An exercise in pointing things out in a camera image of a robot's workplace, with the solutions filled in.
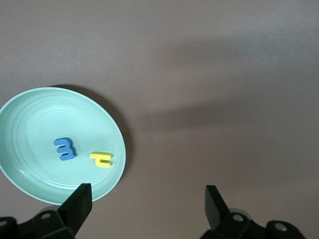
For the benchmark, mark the blue lowercase letter m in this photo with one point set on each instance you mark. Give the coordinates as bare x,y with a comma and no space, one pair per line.
63,149

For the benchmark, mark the yellow lowercase letter h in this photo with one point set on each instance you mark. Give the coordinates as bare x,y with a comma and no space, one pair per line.
99,156

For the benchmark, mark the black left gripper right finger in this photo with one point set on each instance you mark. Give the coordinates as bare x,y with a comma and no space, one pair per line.
215,211

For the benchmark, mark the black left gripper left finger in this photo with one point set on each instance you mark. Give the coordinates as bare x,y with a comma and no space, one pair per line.
74,211

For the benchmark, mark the green plate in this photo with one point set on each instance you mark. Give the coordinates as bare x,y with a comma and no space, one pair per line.
37,119

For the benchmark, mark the brown table cover sheet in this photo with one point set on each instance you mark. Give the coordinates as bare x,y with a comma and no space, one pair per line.
199,74

